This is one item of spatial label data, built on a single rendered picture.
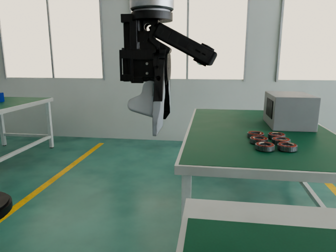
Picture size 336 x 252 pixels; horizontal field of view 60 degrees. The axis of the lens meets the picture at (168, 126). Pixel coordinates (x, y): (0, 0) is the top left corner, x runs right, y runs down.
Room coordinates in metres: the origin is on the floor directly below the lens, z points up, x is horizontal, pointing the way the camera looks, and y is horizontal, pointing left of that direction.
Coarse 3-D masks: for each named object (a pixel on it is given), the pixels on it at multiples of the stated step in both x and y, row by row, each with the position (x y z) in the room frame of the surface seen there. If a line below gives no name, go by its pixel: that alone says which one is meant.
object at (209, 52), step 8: (160, 24) 0.51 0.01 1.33; (160, 32) 0.51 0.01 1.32; (168, 32) 0.51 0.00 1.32; (176, 32) 0.51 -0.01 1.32; (168, 40) 0.51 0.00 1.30; (176, 40) 0.51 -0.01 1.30; (184, 40) 0.50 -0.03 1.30; (192, 40) 0.50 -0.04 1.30; (176, 48) 0.52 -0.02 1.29; (184, 48) 0.50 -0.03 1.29; (192, 48) 0.50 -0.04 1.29; (200, 48) 0.50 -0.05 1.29; (208, 48) 0.50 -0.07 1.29; (192, 56) 0.50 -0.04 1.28; (200, 56) 0.50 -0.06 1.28; (208, 56) 0.50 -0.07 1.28; (200, 64) 0.52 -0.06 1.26; (208, 64) 0.50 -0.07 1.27
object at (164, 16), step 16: (128, 16) 0.52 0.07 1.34; (144, 16) 0.50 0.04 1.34; (160, 16) 0.50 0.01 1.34; (128, 32) 0.53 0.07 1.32; (144, 32) 0.52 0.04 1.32; (128, 48) 0.53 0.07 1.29; (144, 48) 0.52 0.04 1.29; (160, 48) 0.51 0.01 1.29; (128, 64) 0.51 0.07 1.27; (144, 64) 0.50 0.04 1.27; (128, 80) 0.50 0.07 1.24; (144, 80) 0.50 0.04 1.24
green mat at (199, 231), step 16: (192, 224) 0.86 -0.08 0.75; (208, 224) 0.86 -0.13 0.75; (224, 224) 0.86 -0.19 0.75; (240, 224) 0.86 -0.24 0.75; (256, 224) 0.86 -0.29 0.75; (272, 224) 0.86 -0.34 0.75; (192, 240) 0.77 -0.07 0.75; (208, 240) 0.77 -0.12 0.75; (224, 240) 0.77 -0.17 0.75; (240, 240) 0.77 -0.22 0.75; (256, 240) 0.77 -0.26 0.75; (272, 240) 0.77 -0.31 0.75; (288, 240) 0.77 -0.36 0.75; (304, 240) 0.77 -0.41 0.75; (320, 240) 0.77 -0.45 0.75
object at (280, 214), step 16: (192, 208) 0.97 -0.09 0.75; (208, 208) 0.97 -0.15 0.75; (224, 208) 0.97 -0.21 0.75; (240, 208) 0.97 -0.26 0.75; (256, 208) 0.97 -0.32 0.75; (272, 208) 0.97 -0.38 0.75; (288, 208) 0.97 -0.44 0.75; (304, 208) 0.97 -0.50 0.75; (320, 208) 0.97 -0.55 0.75; (288, 224) 0.86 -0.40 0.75; (304, 224) 0.86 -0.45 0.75; (320, 224) 0.86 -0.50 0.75
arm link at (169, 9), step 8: (136, 0) 0.50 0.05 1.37; (144, 0) 0.50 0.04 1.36; (152, 0) 0.49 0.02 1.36; (160, 0) 0.50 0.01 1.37; (168, 0) 0.51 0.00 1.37; (136, 8) 0.51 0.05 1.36; (144, 8) 0.50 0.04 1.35; (152, 8) 0.50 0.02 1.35; (160, 8) 0.50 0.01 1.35; (168, 8) 0.51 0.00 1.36
